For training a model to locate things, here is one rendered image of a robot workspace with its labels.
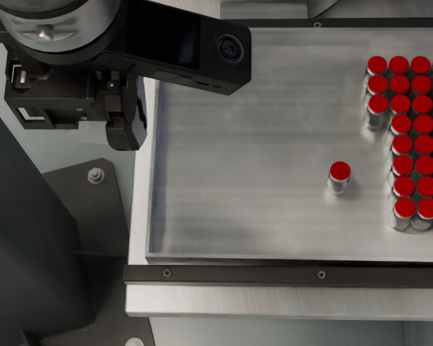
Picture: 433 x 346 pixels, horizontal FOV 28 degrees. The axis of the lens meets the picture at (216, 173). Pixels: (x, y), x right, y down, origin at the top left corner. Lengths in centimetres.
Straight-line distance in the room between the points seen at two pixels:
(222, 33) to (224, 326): 124
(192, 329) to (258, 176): 89
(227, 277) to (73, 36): 42
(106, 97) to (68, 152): 135
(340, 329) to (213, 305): 91
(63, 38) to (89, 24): 2
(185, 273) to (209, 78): 34
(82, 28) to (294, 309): 46
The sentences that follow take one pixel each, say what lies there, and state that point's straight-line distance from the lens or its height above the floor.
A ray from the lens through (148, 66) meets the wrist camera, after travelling 56.
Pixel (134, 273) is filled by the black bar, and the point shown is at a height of 90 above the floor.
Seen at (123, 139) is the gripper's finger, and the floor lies 119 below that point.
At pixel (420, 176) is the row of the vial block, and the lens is 89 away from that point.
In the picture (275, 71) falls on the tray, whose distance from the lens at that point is 97.
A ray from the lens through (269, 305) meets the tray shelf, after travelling 88.
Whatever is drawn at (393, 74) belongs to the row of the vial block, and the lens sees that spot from 93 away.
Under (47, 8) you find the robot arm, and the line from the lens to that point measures 48.
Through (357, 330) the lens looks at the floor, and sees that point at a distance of 178.
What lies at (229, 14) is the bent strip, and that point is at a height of 88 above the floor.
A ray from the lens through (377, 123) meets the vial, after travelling 93.
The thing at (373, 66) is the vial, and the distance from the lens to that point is 93.
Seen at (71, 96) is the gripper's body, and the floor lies 123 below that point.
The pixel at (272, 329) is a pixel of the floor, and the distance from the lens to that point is 177.
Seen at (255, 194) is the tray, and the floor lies 88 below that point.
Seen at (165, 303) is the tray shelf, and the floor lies 88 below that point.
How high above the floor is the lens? 174
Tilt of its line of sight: 69 degrees down
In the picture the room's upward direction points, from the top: 10 degrees counter-clockwise
